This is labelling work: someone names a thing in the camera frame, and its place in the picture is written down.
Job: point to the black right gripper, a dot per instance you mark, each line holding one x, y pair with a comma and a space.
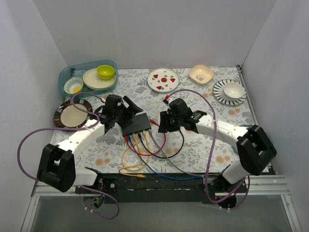
165, 122

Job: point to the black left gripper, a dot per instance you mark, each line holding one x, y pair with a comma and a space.
127, 116

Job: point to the black network switch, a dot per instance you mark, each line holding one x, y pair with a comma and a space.
137, 124

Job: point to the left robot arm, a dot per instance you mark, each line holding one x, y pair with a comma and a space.
57, 165

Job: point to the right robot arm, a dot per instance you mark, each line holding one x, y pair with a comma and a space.
255, 149

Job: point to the strawberry pattern plate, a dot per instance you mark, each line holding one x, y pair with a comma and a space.
163, 80

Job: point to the lime green bowl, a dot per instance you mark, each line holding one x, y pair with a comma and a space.
105, 72

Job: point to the cream plate in basin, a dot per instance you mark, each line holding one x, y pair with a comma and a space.
93, 81

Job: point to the blue striped plate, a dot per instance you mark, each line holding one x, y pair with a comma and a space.
222, 98

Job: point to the beige square bowl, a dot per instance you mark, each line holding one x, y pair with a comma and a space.
201, 74

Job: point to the floral tablecloth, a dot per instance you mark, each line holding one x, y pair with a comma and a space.
187, 150

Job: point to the blue patterned small bowl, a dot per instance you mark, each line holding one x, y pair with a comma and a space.
73, 86

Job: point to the dark rimmed plate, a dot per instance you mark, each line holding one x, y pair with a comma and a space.
68, 116

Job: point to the teal plastic basin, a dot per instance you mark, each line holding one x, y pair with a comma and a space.
78, 71

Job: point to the white bowl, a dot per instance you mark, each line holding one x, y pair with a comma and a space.
234, 90

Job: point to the teal scalloped plate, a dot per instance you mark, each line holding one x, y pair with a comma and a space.
271, 139

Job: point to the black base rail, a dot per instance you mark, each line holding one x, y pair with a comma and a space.
152, 188

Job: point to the aluminium frame rail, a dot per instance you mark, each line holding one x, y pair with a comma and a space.
268, 208

